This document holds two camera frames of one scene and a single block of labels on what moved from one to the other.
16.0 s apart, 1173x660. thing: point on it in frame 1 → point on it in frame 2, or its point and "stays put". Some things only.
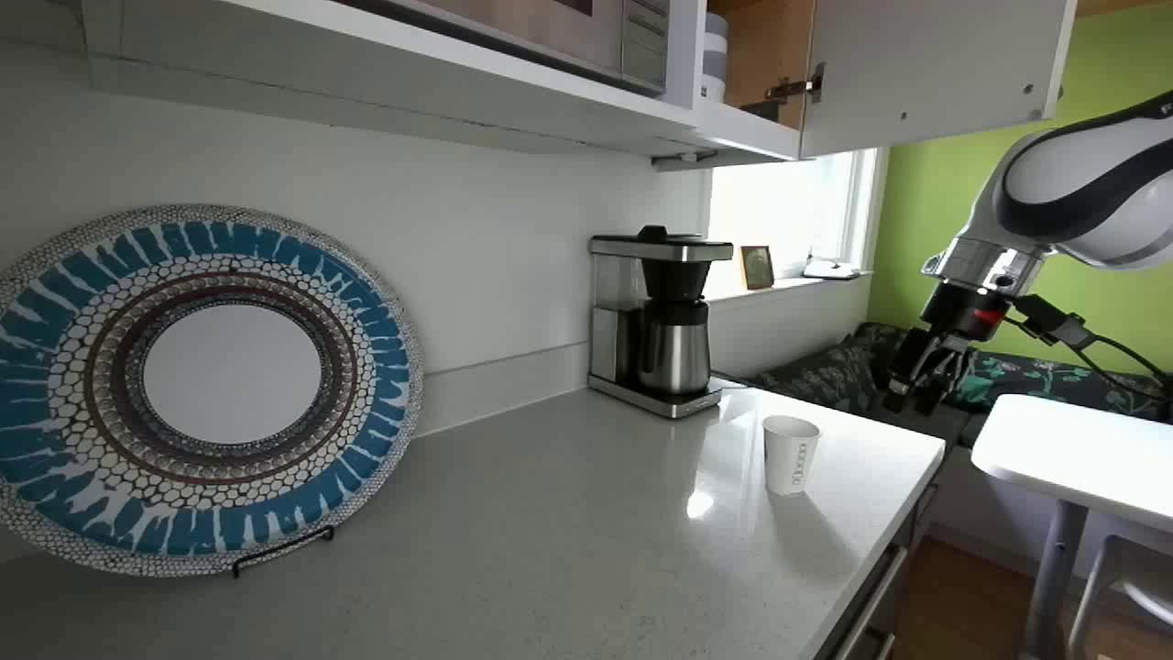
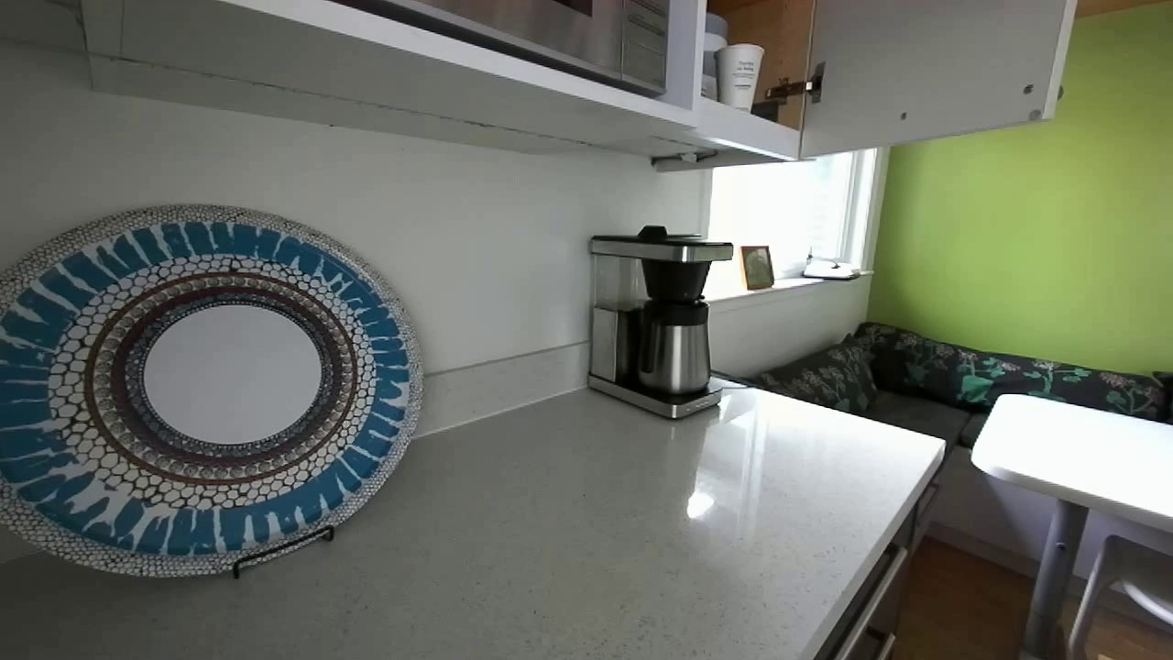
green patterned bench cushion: [863, 359] stays put
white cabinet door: [907, 71] stays put
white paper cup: [787, 453] → [742, 74]
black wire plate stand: [279, 543] stays put
